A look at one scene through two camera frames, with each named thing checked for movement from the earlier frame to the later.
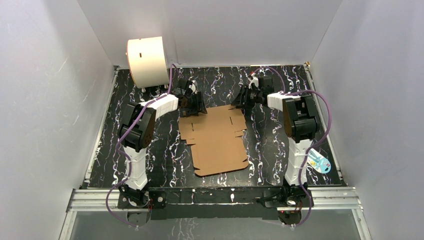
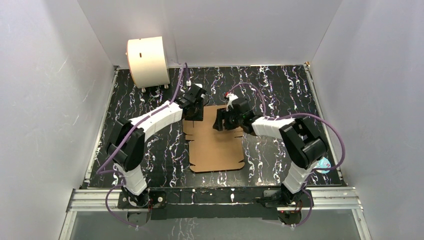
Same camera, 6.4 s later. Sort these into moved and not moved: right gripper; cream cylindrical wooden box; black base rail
Moved: right gripper
Not moved: cream cylindrical wooden box; black base rail
